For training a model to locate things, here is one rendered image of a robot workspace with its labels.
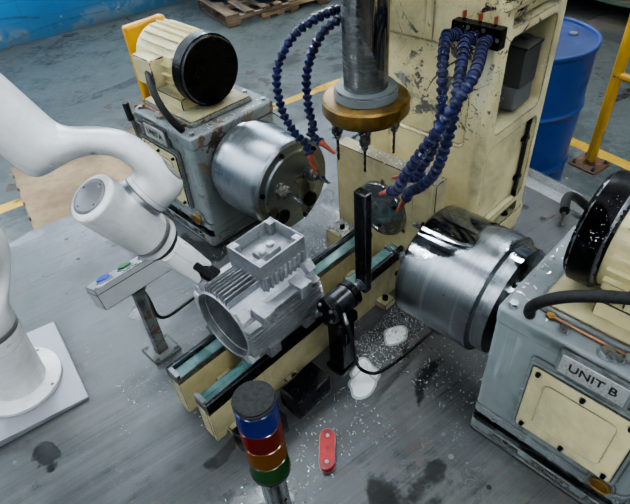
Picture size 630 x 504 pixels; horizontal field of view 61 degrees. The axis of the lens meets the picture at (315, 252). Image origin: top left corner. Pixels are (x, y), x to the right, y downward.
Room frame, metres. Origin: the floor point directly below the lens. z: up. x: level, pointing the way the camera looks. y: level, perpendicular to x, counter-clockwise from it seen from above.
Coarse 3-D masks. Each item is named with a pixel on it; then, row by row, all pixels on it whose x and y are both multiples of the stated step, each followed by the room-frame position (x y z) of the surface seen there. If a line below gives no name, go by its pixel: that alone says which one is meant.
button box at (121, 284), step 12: (132, 264) 0.87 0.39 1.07; (144, 264) 0.86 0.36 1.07; (156, 264) 0.87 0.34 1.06; (120, 276) 0.82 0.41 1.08; (132, 276) 0.83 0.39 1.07; (144, 276) 0.84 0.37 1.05; (156, 276) 0.85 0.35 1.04; (96, 288) 0.79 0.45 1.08; (108, 288) 0.80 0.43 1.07; (120, 288) 0.81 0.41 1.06; (132, 288) 0.82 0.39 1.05; (96, 300) 0.80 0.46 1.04; (108, 300) 0.78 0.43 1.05; (120, 300) 0.79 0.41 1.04
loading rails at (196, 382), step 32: (320, 256) 1.00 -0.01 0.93; (352, 256) 1.03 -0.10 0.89; (384, 256) 0.99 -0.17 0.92; (384, 288) 0.96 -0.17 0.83; (320, 320) 0.80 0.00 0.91; (192, 352) 0.73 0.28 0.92; (224, 352) 0.75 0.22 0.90; (288, 352) 0.73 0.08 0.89; (320, 352) 0.80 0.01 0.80; (192, 384) 0.68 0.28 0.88; (224, 384) 0.65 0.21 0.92; (224, 416) 0.61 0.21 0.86
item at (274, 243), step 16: (272, 224) 0.87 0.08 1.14; (240, 240) 0.83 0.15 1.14; (256, 240) 0.85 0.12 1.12; (272, 240) 0.83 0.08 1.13; (288, 240) 0.85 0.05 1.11; (304, 240) 0.82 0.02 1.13; (240, 256) 0.78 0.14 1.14; (256, 256) 0.80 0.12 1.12; (272, 256) 0.80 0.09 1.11; (288, 256) 0.79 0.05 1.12; (304, 256) 0.81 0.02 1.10; (256, 272) 0.75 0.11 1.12; (272, 272) 0.76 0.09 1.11; (288, 272) 0.78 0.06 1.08; (272, 288) 0.75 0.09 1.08
